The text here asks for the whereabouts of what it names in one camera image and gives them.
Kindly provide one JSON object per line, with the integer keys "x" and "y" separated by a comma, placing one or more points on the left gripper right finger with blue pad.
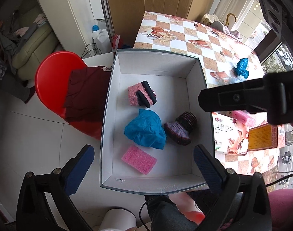
{"x": 212, "y": 170}

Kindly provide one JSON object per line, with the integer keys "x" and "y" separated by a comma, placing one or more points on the tissue pack floral print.
{"x": 230, "y": 135}

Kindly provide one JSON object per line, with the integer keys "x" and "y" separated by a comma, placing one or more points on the grey white storage box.
{"x": 177, "y": 80}

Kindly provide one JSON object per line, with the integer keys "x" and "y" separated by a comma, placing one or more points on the yellow umbrella handle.
{"x": 227, "y": 20}

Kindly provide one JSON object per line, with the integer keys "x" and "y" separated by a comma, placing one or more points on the blue cloth bundle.
{"x": 240, "y": 70}
{"x": 146, "y": 130}

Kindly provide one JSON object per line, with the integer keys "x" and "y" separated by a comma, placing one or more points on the pink cloth pile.
{"x": 236, "y": 34}

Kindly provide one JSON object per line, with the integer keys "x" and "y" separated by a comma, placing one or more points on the white bottle blue cap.
{"x": 101, "y": 39}

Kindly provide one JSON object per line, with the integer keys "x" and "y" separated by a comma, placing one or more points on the large pink sponge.
{"x": 243, "y": 118}

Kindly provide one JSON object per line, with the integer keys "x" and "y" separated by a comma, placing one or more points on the small pink sponge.
{"x": 139, "y": 160}

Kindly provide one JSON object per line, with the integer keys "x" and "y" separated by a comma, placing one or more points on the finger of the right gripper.
{"x": 247, "y": 95}

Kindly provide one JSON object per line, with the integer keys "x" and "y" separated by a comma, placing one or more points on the checkered patterned tablecloth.
{"x": 218, "y": 54}

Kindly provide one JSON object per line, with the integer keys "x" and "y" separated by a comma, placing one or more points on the red plastic stool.
{"x": 51, "y": 84}

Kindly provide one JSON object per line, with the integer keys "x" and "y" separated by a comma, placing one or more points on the white cabinet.
{"x": 72, "y": 22}

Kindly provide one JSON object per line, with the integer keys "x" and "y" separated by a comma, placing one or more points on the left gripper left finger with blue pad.
{"x": 76, "y": 168}

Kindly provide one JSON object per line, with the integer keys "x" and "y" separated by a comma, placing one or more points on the brown cardboard sheet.
{"x": 127, "y": 15}

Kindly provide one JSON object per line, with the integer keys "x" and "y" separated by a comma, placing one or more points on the person's legs dark trousers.
{"x": 165, "y": 215}

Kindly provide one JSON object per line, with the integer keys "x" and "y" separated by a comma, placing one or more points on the red patterned carton box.
{"x": 266, "y": 136}

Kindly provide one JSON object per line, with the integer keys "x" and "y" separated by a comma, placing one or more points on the pink black striped sock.
{"x": 141, "y": 94}

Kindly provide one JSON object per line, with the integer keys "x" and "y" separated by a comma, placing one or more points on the dark red cloth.
{"x": 86, "y": 94}

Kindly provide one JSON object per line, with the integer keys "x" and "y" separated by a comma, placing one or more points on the red handled mop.
{"x": 114, "y": 38}

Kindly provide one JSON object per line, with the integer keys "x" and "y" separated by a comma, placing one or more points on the dark knitted purple hat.
{"x": 179, "y": 131}

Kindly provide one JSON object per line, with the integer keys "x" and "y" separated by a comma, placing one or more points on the light blue fluffy duster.
{"x": 230, "y": 80}

